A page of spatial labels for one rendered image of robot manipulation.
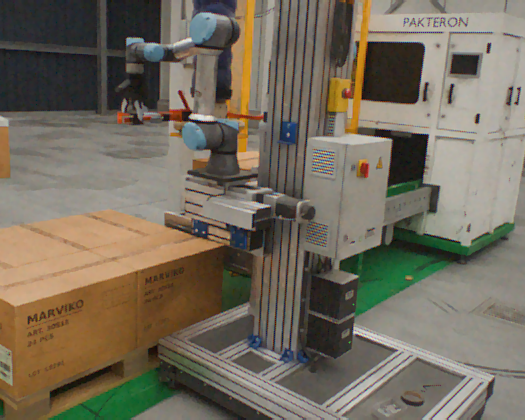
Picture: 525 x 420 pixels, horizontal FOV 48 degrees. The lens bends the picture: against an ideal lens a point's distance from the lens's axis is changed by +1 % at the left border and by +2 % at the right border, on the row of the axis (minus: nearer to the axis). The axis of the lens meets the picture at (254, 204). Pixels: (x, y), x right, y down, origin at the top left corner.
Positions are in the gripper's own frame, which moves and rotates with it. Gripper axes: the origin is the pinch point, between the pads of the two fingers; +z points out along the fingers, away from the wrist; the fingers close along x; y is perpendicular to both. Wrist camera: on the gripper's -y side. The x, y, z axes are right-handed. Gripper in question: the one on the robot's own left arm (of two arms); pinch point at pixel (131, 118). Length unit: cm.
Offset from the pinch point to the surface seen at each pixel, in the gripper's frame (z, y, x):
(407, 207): 76, 245, -54
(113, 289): 74, -22, -12
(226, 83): -16, 59, -10
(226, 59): -29, 59, -10
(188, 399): 123, -8, -46
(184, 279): 81, 22, -17
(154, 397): 122, -16, -33
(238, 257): 76, 56, -26
